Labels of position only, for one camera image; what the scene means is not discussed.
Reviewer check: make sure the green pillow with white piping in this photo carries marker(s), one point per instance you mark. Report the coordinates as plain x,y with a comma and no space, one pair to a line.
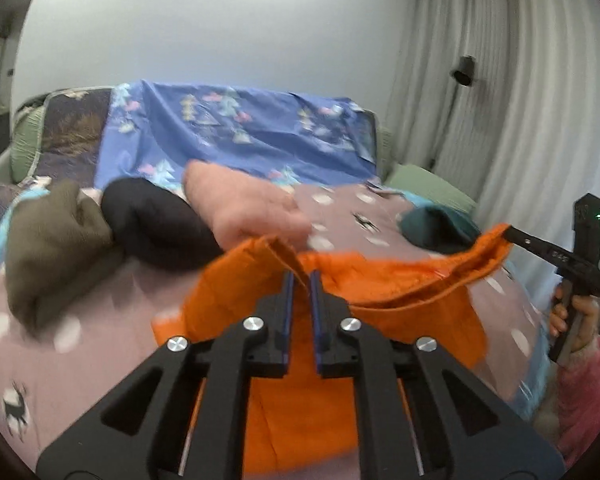
26,145

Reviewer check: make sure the mauve dotted blanket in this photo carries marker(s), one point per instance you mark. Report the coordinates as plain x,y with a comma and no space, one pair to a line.
105,360

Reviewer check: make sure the pink puffer jacket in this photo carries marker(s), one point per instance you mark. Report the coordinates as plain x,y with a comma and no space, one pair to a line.
240,205

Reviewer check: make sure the white pleated curtain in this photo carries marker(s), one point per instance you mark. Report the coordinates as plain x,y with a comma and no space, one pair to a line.
530,85

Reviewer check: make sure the large green pillow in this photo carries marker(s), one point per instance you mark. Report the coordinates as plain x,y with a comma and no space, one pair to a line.
425,185

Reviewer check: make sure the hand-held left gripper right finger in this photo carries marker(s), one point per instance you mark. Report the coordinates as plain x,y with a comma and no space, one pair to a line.
319,320

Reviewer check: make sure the olive fleece garment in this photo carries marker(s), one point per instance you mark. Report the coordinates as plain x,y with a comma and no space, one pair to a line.
55,250

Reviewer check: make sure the blue tree-print sheet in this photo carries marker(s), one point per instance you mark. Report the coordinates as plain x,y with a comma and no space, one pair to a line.
260,130

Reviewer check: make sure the person's right hand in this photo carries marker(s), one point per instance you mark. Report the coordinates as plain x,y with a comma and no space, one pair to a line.
587,320

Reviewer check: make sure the black floor lamp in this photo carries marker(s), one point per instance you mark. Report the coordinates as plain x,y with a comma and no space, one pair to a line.
464,71

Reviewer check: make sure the dark floral pillow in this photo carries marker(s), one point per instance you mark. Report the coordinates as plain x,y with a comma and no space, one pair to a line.
72,130

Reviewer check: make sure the dark teal fleece garment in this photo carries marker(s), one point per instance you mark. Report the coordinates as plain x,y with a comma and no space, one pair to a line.
437,230

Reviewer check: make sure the orange puffer jacket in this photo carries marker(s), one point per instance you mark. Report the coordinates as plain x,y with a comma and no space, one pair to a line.
380,280

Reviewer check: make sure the person's right forearm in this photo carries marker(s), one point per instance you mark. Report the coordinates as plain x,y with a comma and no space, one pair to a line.
585,400

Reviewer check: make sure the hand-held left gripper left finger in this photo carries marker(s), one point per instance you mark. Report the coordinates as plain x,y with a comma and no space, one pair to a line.
286,320

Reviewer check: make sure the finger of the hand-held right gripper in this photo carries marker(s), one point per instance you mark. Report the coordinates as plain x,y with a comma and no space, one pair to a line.
540,246

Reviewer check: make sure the black puffer jacket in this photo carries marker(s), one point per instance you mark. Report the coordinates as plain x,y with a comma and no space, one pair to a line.
155,225

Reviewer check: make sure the upright green pillow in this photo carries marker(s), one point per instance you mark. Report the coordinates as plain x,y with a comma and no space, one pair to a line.
385,155

